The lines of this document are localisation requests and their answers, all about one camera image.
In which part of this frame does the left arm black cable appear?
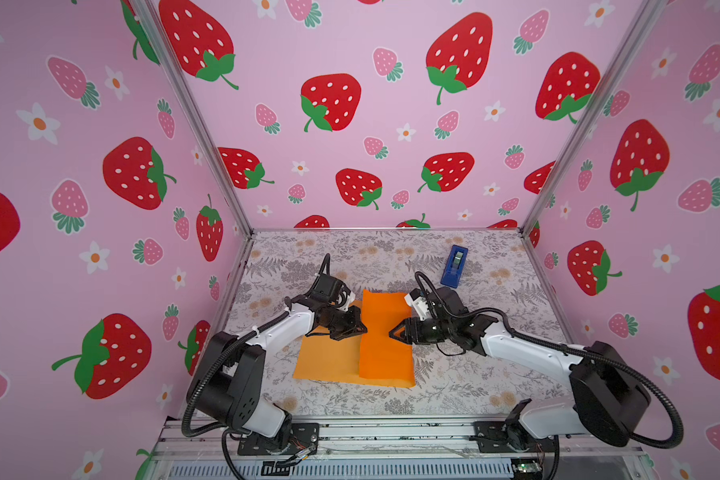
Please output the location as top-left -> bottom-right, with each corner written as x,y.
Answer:
181,253 -> 332,439

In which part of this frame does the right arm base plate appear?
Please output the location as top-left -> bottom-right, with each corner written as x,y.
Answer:
469,421 -> 555,454

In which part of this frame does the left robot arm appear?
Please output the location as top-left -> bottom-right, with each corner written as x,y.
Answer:
181,273 -> 367,449

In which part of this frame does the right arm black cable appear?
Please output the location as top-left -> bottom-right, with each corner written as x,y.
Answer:
413,271 -> 685,451

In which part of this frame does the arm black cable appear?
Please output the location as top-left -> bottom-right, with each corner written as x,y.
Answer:
181,253 -> 332,439
413,271 -> 685,451

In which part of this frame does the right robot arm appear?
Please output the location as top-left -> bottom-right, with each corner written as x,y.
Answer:
389,287 -> 650,451

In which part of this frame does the aluminium front rail frame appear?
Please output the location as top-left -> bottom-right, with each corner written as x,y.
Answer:
137,415 -> 656,479

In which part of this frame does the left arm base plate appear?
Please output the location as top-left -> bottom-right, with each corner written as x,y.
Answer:
237,422 -> 320,456

